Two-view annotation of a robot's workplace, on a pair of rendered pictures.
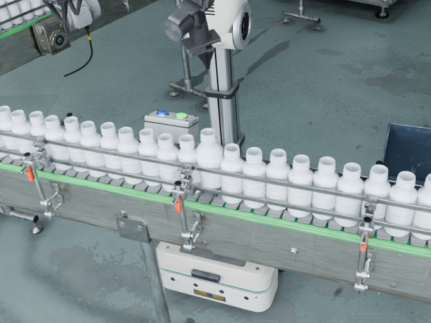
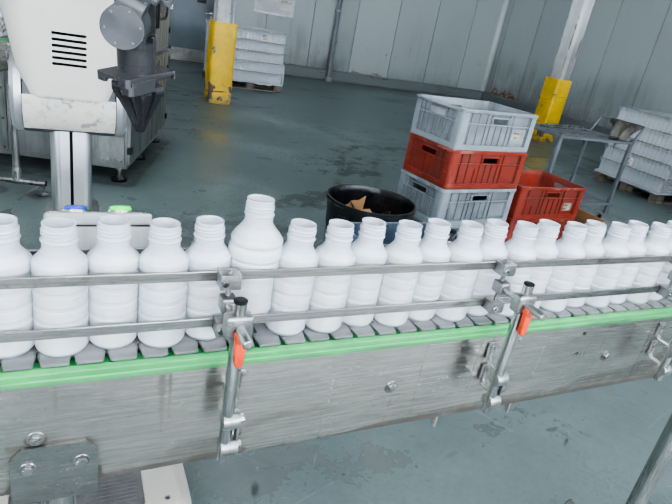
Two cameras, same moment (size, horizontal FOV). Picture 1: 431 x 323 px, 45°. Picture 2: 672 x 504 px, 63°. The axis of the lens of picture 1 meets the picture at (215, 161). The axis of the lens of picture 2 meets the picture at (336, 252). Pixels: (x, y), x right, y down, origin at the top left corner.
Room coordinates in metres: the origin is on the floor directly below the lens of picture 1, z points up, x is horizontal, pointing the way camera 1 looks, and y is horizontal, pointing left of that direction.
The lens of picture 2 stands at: (0.56, 0.48, 1.43)
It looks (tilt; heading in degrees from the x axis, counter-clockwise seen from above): 23 degrees down; 308
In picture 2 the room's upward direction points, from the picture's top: 11 degrees clockwise
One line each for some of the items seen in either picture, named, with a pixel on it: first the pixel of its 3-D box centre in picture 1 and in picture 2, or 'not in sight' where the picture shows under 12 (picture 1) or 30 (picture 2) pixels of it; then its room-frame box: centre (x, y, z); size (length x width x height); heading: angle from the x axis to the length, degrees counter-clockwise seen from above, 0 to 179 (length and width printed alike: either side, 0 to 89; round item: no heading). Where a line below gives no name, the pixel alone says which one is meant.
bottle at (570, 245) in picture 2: not in sight; (562, 266); (0.82, -0.52, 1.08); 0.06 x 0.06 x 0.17
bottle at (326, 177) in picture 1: (325, 188); (427, 269); (0.94, -0.26, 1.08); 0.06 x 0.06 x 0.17
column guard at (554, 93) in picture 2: not in sight; (549, 109); (4.35, -9.82, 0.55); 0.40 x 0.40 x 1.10; 66
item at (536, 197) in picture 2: not in sight; (528, 193); (1.87, -3.20, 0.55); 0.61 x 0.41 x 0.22; 69
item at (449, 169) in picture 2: not in sight; (464, 160); (2.07, -2.52, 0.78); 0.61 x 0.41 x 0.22; 73
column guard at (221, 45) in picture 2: not in sight; (220, 62); (7.29, -4.68, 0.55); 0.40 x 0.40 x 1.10; 66
